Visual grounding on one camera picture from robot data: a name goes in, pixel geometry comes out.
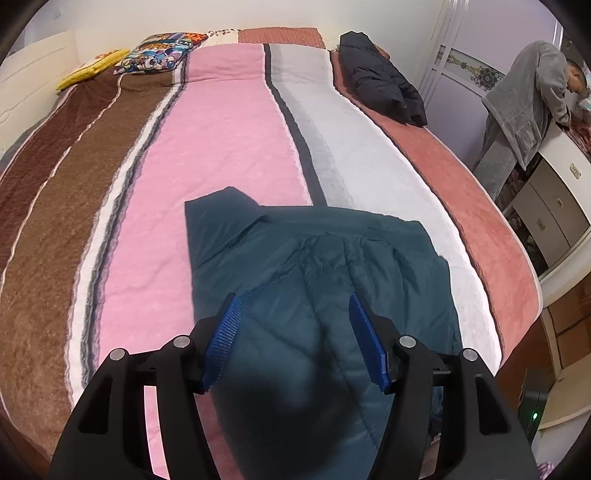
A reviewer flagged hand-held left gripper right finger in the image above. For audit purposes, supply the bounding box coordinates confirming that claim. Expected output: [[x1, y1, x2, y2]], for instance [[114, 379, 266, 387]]
[[348, 293, 541, 480]]

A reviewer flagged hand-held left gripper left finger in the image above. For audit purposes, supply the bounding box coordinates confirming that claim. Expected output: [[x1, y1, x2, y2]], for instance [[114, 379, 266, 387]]
[[48, 292, 243, 480]]

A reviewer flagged teal puffer jacket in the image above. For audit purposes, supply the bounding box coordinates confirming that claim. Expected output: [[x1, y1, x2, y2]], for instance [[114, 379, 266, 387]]
[[185, 187, 465, 480]]

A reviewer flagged striped bed blanket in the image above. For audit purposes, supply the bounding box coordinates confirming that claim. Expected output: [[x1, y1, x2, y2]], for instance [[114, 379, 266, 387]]
[[0, 28, 543, 480]]

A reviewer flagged black device with green light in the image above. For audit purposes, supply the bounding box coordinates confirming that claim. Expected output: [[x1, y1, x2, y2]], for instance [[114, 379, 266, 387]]
[[517, 383, 550, 444]]

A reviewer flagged white dresser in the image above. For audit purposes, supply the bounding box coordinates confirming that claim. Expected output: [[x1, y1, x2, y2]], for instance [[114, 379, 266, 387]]
[[501, 117, 591, 282]]

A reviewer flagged black puffer jacket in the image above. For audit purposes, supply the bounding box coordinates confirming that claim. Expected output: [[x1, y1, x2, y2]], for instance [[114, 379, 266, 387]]
[[338, 31, 428, 127]]

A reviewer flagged cartoon print pillow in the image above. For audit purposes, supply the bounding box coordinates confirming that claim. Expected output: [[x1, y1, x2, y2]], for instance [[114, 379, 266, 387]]
[[113, 31, 208, 75]]

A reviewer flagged white wardrobe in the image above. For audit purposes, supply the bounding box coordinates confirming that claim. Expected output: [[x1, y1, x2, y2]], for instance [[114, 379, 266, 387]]
[[418, 0, 568, 116]]

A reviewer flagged yellow pillow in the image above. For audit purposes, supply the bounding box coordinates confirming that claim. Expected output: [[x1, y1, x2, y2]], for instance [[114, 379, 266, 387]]
[[56, 48, 132, 90]]

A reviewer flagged white bed headboard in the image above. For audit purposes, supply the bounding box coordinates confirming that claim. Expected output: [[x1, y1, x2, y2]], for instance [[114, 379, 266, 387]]
[[0, 30, 79, 153]]

